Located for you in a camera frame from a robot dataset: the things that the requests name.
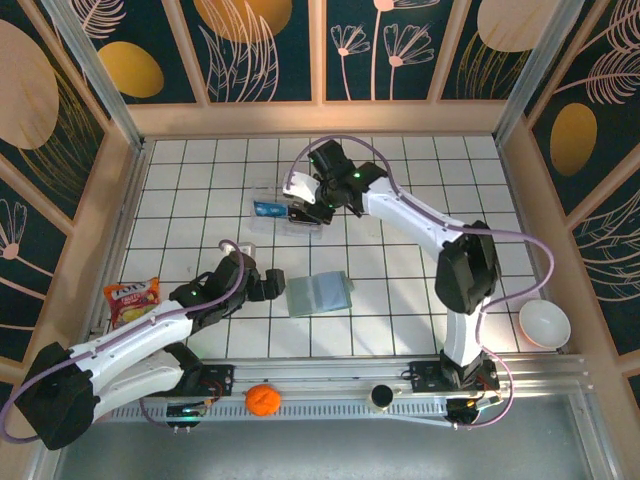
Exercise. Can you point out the black credit card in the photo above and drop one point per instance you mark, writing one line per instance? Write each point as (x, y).
(300, 220)

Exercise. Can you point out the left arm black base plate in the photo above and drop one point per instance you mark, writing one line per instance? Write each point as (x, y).
(222, 380)

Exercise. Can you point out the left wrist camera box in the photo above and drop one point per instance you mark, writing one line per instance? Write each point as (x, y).
(246, 248)

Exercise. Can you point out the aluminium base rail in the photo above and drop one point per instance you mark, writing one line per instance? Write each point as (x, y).
(325, 370)

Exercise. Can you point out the aluminium frame post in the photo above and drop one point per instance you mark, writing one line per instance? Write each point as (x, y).
(93, 70)
(538, 70)

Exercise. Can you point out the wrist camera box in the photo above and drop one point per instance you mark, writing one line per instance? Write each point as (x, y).
(246, 248)
(300, 187)

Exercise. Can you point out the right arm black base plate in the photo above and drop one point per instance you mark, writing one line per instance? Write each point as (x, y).
(425, 375)

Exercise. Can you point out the blue credit card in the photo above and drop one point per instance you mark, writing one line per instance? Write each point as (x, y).
(267, 209)

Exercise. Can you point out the orange ball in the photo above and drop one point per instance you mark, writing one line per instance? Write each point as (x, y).
(262, 400)

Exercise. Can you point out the orange candy bag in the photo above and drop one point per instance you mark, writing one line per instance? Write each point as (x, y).
(130, 302)

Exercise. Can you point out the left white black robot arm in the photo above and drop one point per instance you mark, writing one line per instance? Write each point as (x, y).
(140, 345)

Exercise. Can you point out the clear plastic organizer box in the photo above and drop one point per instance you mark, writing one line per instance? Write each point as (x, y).
(267, 227)

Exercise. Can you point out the white bowl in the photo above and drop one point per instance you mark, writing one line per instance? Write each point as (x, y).
(544, 322)

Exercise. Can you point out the green card holder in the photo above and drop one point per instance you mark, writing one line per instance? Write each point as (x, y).
(325, 295)

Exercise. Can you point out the black connector board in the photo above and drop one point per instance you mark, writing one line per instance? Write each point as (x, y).
(465, 410)
(185, 412)

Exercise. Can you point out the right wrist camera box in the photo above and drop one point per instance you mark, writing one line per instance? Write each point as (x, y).
(300, 187)

